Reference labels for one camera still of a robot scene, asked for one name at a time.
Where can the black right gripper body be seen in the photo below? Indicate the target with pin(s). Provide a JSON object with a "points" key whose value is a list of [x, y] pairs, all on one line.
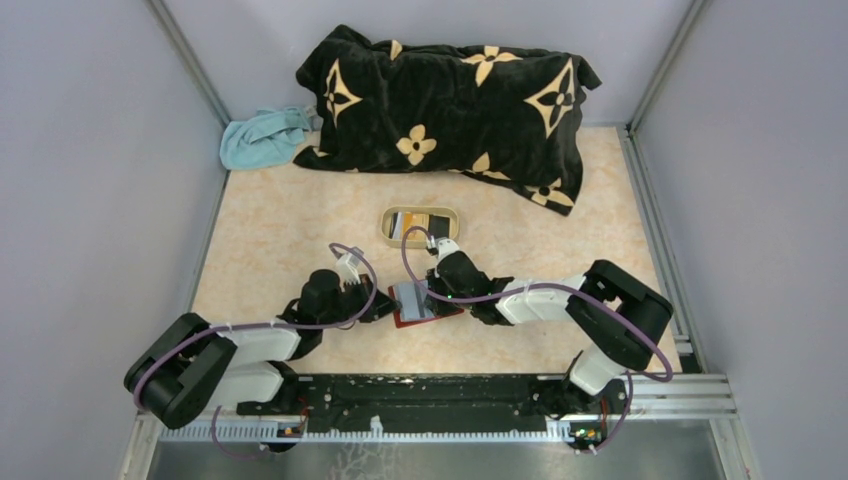
{"points": [[440, 286]]}

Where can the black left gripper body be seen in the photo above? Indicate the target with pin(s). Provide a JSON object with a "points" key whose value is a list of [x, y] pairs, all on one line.
{"points": [[350, 302]]}

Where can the red leather card holder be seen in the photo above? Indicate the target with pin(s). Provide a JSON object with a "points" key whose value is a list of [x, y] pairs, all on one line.
{"points": [[416, 307]]}

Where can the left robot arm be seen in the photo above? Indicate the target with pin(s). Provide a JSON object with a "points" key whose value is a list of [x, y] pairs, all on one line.
{"points": [[195, 366]]}

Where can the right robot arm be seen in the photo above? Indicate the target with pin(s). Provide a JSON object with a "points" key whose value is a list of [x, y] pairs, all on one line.
{"points": [[623, 317]]}

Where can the black cream patterned blanket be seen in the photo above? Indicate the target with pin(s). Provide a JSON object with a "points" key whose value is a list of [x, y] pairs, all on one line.
{"points": [[505, 116]]}

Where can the light blue cloth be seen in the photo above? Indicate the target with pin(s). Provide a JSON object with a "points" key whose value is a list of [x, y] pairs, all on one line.
{"points": [[270, 138]]}

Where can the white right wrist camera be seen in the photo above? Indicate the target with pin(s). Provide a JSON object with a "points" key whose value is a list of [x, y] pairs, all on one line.
{"points": [[442, 247]]}

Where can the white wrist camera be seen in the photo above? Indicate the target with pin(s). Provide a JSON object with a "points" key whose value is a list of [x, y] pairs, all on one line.
{"points": [[347, 267], [442, 247]]}

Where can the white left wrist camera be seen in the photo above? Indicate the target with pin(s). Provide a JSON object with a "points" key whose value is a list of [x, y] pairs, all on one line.
{"points": [[347, 267]]}

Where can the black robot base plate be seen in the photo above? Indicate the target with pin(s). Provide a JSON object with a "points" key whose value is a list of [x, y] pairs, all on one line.
{"points": [[434, 404]]}

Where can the aluminium frame rail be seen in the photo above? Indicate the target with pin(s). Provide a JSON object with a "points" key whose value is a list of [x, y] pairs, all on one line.
{"points": [[688, 397]]}

